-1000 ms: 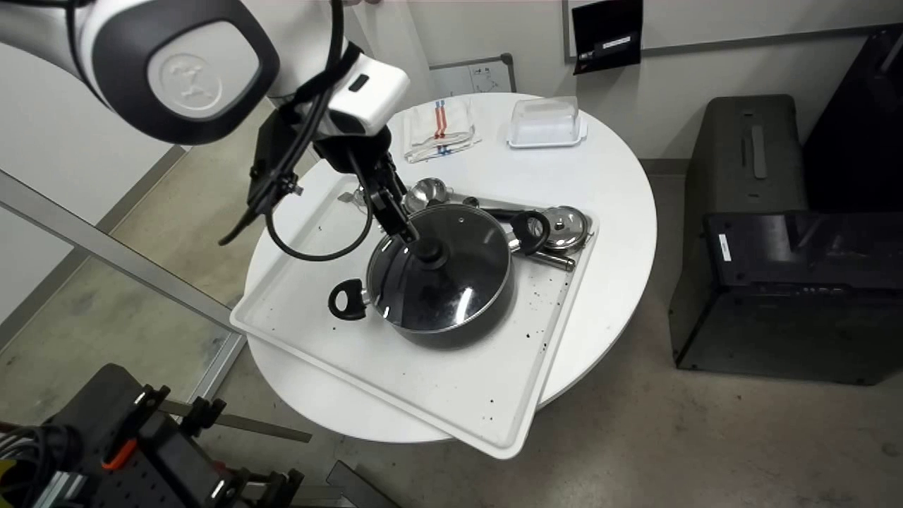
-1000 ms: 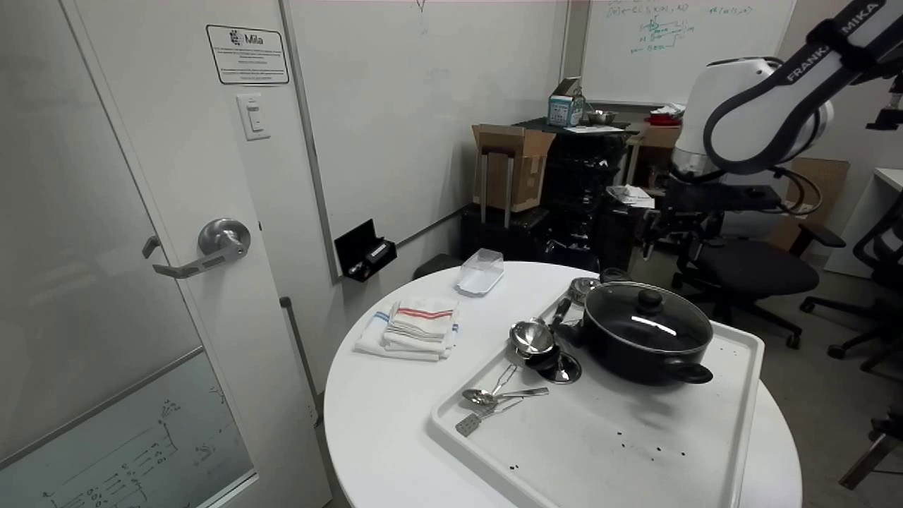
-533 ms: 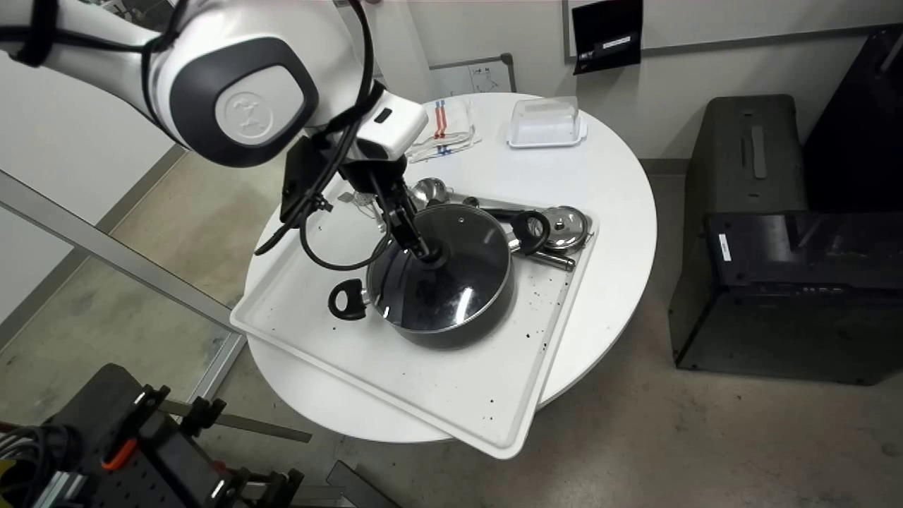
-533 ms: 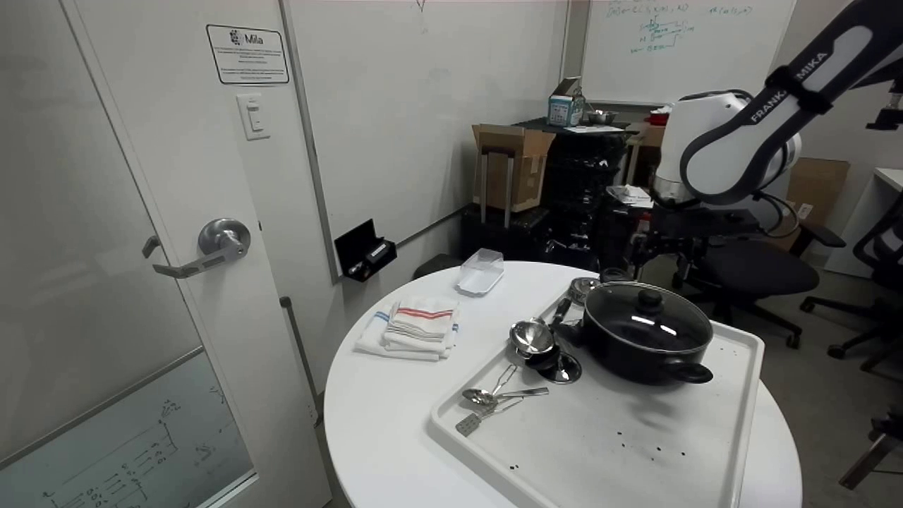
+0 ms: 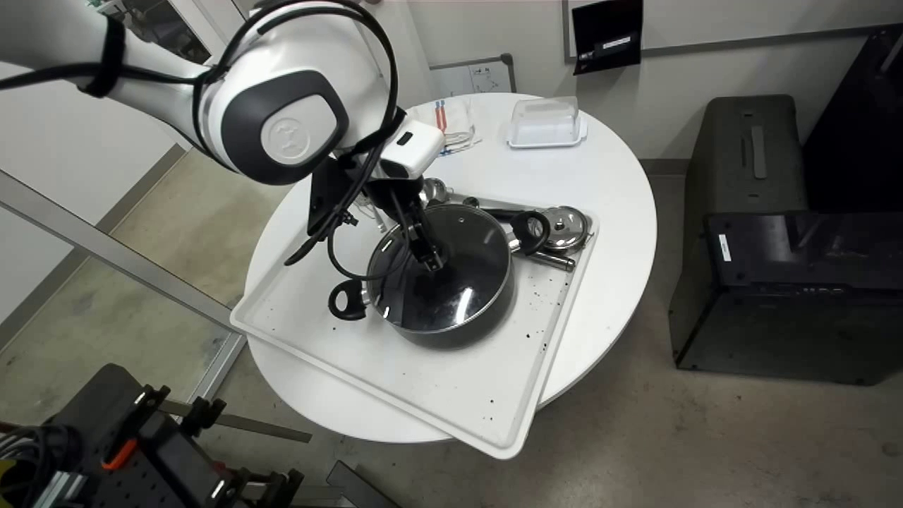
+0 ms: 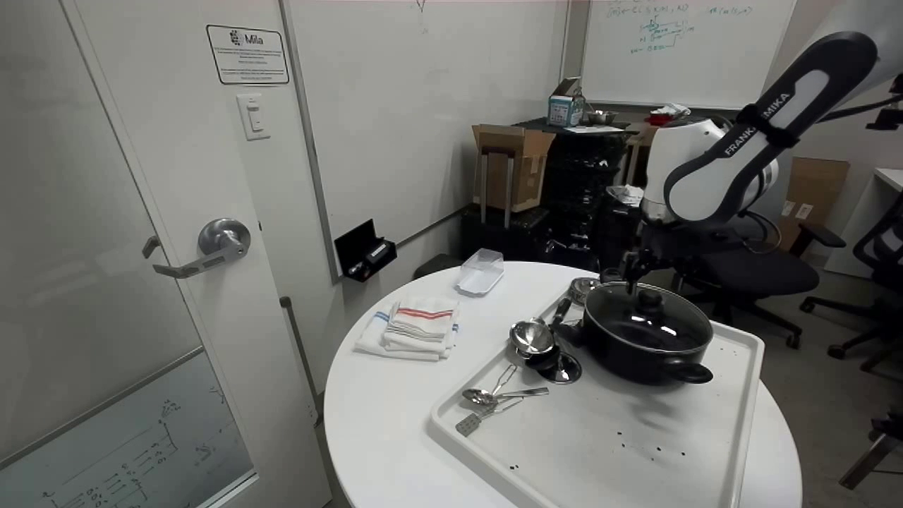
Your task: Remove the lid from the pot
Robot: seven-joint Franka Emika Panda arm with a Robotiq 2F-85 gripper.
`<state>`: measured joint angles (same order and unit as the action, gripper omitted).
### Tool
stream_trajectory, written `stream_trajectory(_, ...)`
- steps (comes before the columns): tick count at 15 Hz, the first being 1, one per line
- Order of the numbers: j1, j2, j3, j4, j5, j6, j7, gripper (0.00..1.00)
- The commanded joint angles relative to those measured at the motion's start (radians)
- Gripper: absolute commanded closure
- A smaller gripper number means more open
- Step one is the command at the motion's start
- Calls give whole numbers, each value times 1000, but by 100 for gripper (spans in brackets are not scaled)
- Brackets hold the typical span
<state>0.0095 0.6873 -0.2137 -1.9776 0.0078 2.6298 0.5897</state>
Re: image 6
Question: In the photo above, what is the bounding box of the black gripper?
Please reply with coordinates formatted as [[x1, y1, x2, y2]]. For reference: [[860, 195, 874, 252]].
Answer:
[[611, 219, 693, 300]]

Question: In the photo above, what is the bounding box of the black cooking pot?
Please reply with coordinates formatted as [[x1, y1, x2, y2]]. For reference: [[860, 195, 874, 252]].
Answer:
[[573, 281, 716, 387]]

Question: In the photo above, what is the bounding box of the black storage cabinet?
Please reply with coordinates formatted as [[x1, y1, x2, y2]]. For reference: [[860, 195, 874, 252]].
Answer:
[[538, 118, 634, 269]]

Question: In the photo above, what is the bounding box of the black office chair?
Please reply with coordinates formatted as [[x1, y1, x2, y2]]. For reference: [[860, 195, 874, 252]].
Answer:
[[797, 195, 903, 363], [656, 207, 853, 354]]

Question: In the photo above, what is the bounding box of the shiny steel ladle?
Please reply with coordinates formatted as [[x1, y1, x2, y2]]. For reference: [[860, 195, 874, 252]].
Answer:
[[508, 298, 576, 363]]

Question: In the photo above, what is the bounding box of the clear plastic container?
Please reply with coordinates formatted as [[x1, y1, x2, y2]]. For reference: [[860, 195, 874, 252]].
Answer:
[[455, 247, 508, 300]]

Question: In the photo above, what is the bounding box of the white plastic tray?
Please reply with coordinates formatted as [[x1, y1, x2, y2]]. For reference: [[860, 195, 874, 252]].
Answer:
[[425, 281, 768, 508]]

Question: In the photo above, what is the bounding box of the open cardboard box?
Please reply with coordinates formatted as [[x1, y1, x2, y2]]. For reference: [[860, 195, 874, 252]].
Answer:
[[469, 121, 558, 219]]

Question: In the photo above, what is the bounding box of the teal tissue box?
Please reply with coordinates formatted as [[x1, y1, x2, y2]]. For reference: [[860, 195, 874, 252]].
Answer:
[[544, 73, 593, 131]]

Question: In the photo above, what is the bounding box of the flat brown cardboard box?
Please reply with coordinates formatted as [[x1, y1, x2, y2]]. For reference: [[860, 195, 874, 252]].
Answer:
[[768, 157, 853, 255]]

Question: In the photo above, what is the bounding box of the small steel spoon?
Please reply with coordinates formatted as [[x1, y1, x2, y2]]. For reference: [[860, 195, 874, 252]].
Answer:
[[457, 385, 553, 416]]

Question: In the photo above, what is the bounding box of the folded white cloth red stripe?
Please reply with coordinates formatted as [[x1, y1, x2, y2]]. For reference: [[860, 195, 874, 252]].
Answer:
[[353, 300, 463, 365]]

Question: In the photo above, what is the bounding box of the white printed door sign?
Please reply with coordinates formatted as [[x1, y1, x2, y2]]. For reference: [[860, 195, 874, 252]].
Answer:
[[202, 22, 292, 89]]

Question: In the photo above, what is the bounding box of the white door glass panel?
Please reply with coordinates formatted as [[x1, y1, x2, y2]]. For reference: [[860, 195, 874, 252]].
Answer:
[[0, 0, 332, 508]]

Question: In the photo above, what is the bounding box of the wall whiteboard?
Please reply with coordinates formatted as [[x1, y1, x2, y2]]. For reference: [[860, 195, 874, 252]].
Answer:
[[576, 0, 802, 113]]

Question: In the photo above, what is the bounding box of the black wall marker tray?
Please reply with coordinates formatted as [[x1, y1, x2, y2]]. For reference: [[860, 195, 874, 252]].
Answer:
[[332, 219, 400, 286]]

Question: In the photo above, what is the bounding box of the white light switch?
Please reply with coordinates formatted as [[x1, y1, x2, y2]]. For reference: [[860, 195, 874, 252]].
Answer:
[[235, 90, 273, 144]]

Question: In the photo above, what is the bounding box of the silver door lever handle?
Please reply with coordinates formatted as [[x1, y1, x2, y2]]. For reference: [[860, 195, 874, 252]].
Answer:
[[139, 214, 253, 282]]

